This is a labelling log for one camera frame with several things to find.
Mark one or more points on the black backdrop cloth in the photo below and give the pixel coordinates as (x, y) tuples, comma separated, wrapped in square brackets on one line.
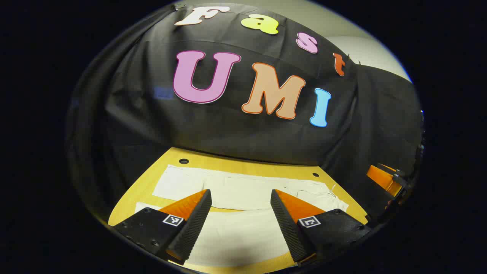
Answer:
[(247, 140)]

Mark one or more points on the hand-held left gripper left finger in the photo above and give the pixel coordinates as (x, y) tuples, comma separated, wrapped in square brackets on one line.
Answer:
[(196, 224)]

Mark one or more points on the white jeans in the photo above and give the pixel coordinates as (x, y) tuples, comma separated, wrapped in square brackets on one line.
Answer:
[(243, 190)]

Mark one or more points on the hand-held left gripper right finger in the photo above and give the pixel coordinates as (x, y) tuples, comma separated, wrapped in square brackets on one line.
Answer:
[(287, 224)]

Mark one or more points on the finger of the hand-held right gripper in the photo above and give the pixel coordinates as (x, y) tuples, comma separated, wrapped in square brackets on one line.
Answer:
[(384, 179)]

